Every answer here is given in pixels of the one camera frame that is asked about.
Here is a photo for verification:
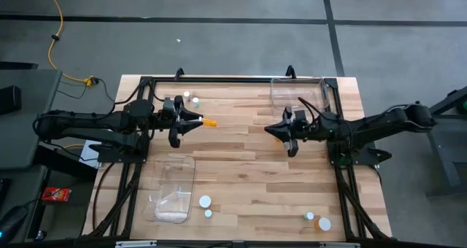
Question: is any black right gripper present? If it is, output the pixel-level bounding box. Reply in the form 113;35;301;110
263;107;328;158

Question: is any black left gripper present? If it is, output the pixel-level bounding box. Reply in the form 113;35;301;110
152;96;204;149

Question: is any large orange pill bottle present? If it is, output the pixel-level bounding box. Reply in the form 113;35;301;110
314;217;333;232
198;195;221;213

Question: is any clear plastic bin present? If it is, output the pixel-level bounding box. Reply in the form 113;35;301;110
144;152;197;224
269;76;331;114

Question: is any white paper sheet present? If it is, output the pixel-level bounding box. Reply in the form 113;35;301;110
78;139;101;168

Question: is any grey desk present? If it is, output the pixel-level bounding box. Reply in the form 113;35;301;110
0;69;63;171

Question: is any red packet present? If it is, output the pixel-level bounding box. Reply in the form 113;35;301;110
41;187;72;203

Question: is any black metal stand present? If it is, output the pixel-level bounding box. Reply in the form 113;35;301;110
425;85;467;198

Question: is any black speaker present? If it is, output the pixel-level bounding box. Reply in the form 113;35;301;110
0;85;22;116

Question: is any black rounded device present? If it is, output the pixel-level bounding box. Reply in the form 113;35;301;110
0;204;29;244

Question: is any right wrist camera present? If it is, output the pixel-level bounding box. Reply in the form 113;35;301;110
293;110;309;128

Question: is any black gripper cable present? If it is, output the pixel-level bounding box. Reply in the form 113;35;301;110
297;96;320;127

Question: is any black table frame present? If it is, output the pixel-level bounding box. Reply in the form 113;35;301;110
120;74;366;241

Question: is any black power cable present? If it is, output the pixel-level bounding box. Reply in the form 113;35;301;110
57;77;117;104

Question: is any black frame strut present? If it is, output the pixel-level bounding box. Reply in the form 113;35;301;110
82;163;144;239
333;166;392;241

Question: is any silver bracket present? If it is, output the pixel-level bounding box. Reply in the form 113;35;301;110
115;240;158;248
319;241;361;248

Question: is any yellow extension cable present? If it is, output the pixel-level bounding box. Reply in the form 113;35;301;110
42;0;96;87

